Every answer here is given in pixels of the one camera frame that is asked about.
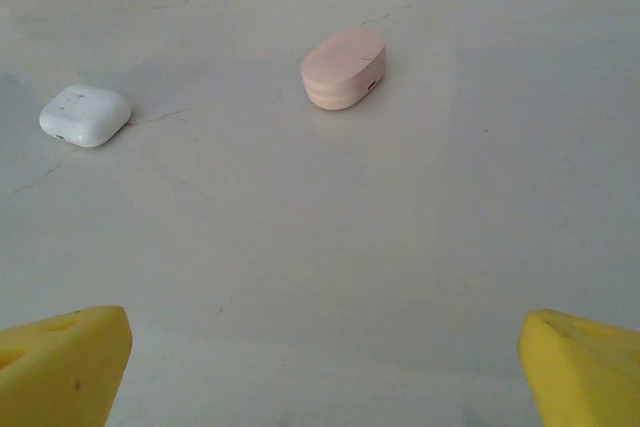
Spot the white earbud charging case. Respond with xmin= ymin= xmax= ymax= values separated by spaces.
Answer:
xmin=38 ymin=84 xmax=133 ymax=148

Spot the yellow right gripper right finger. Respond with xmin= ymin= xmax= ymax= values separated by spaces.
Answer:
xmin=518 ymin=309 xmax=640 ymax=427

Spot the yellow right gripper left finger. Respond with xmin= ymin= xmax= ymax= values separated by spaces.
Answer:
xmin=0 ymin=305 xmax=134 ymax=427

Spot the peach earbud charging case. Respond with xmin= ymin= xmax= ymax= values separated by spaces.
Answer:
xmin=300 ymin=28 xmax=387 ymax=112

